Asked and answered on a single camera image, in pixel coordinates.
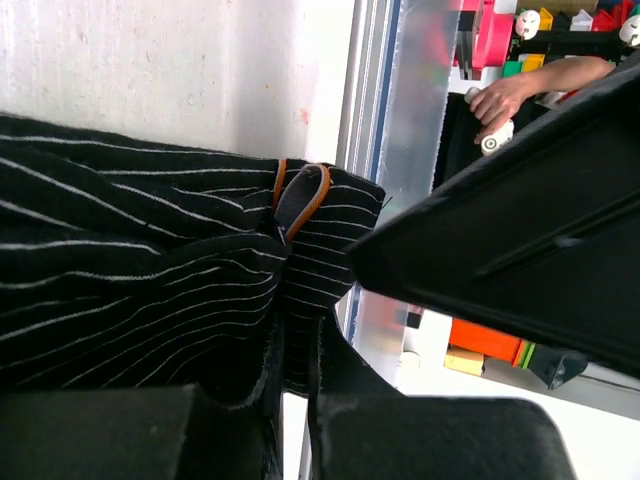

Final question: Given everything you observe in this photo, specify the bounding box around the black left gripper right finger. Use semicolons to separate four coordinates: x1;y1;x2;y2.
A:
308;312;575;479

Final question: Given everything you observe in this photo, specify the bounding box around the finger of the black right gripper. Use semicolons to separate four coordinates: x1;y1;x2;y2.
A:
347;66;639;373

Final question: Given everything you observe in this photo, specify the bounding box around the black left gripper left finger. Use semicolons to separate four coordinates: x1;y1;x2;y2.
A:
1;322;284;479

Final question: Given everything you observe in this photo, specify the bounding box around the black underwear orange trim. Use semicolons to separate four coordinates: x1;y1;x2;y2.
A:
1;114;385;404

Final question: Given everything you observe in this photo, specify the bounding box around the operator forearm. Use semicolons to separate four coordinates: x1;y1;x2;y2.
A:
520;56;615;98

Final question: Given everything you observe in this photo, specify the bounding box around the operator left hand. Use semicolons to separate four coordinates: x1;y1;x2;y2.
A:
470;74;535;144

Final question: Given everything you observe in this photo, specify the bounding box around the aluminium table frame rail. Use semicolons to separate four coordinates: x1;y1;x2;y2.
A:
334;0;464;386

